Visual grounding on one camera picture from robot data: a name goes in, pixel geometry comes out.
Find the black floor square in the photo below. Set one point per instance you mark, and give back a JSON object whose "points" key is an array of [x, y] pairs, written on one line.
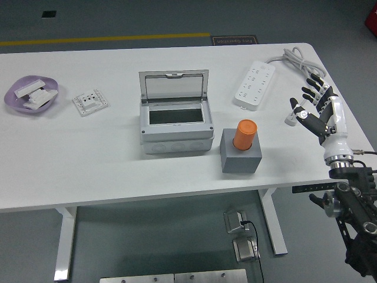
{"points": [[48, 14]]}

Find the black table control panel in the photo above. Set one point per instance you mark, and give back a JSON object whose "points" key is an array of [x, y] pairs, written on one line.
{"points": [[312, 188]]}

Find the white wall socket panel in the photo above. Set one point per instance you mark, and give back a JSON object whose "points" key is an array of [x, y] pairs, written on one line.
{"points": [[91, 103]]}

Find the red object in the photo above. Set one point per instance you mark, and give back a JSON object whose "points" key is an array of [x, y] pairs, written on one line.
{"points": [[372, 19]]}

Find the purple bowl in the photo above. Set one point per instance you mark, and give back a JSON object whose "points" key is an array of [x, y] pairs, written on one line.
{"points": [[50, 84]]}

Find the brown floor sign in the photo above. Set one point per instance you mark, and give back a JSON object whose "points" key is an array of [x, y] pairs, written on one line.
{"points": [[234, 40]]}

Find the grey cube with round hole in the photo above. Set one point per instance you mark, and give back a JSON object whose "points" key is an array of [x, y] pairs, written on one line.
{"points": [[240, 163]]}

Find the flat white plastic piece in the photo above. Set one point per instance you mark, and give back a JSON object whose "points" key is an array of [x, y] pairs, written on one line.
{"points": [[33, 105]]}

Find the grey junction box clear lid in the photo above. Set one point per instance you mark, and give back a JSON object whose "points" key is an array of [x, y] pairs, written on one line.
{"points": [[176, 135]]}

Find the white table leg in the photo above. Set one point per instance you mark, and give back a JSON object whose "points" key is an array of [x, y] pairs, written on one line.
{"points": [[274, 224], [66, 236]]}

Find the metal floor socket box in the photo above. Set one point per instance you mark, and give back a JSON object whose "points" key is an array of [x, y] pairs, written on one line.
{"points": [[234, 221], [246, 250]]}

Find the orange cylinder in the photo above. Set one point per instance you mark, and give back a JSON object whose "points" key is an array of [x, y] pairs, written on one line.
{"points": [[244, 135]]}

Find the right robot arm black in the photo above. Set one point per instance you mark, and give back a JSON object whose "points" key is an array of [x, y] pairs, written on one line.
{"points": [[353, 203]]}

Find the long white plastic bar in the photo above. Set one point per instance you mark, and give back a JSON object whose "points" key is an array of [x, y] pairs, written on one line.
{"points": [[29, 87]]}

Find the white plastic clip piece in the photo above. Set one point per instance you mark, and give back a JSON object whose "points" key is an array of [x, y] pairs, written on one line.
{"points": [[44, 94]]}

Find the metal base plate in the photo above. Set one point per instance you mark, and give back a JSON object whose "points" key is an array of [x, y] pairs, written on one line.
{"points": [[210, 276], [137, 279]]}

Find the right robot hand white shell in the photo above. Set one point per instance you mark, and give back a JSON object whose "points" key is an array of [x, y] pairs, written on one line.
{"points": [[337, 123]]}

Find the white power strip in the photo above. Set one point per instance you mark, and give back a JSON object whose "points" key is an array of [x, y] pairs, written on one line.
{"points": [[254, 85]]}

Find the yellow floor tape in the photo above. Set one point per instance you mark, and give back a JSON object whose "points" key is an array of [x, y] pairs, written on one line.
{"points": [[117, 38]]}

